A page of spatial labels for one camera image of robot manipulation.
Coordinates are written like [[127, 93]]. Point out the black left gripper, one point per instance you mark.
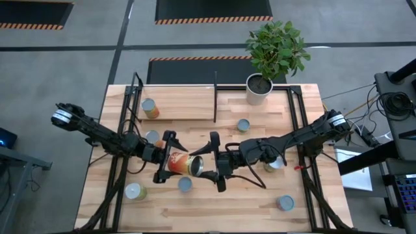
[[152, 153]]

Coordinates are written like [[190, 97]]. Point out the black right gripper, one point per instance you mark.
[[229, 162]]

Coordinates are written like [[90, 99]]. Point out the small orange patterned can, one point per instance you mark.
[[185, 184]]

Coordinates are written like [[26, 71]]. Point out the tall green can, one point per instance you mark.
[[274, 165], [132, 191]]

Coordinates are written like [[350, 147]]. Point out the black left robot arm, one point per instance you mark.
[[97, 131]]

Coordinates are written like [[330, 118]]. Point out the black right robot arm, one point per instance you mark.
[[292, 138]]

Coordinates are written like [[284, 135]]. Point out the black hazard-striped floor mat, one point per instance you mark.
[[211, 9], [32, 13], [195, 71]]

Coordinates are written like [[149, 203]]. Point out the green plant in white pot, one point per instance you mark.
[[276, 48]]

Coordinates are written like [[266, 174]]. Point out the white paper sheet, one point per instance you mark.
[[357, 180]]

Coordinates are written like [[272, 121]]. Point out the grey side table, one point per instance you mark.
[[22, 157]]

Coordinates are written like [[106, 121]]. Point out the black stand beam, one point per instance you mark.
[[367, 157]]

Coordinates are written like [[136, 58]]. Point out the black power adapter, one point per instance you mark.
[[365, 136]]

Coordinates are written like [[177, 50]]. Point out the black box with blue light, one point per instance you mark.
[[8, 136]]

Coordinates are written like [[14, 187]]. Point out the grey equipment cart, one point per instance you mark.
[[383, 84]]

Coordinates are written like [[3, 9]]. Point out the black backlit keyboard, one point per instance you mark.
[[408, 193]]

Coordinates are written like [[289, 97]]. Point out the black pole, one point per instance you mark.
[[403, 70]]

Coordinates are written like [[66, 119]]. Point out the black shelf end bracket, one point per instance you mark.
[[214, 97], [135, 79]]

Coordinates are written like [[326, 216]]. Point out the black aluminium table frame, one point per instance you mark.
[[234, 87]]

